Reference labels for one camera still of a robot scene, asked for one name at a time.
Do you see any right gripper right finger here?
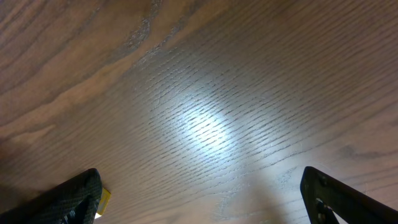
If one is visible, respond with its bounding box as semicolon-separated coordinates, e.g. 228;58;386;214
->
300;166;397;224

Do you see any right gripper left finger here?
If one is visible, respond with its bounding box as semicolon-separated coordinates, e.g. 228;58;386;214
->
1;168;103;224

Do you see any yellow edged letter block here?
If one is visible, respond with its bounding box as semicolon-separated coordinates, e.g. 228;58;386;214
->
95;188;111;219

